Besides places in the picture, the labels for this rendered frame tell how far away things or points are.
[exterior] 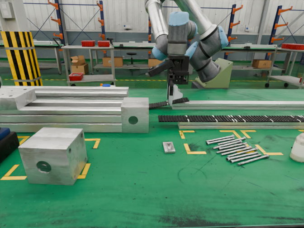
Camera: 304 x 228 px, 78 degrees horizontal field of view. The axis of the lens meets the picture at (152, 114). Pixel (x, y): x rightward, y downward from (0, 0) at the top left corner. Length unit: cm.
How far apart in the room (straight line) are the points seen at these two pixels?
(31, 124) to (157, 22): 70
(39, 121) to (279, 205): 68
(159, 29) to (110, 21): 749
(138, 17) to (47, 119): 782
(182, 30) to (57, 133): 55
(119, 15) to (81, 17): 149
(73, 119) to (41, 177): 24
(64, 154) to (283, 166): 53
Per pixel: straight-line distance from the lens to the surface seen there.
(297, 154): 64
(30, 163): 48
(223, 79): 129
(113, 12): 846
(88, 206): 42
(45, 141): 46
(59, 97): 87
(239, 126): 74
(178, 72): 78
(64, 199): 45
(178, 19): 77
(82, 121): 65
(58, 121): 68
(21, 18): 405
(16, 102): 71
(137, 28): 833
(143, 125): 63
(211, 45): 120
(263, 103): 98
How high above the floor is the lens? 109
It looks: 23 degrees down
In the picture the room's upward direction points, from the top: 1 degrees clockwise
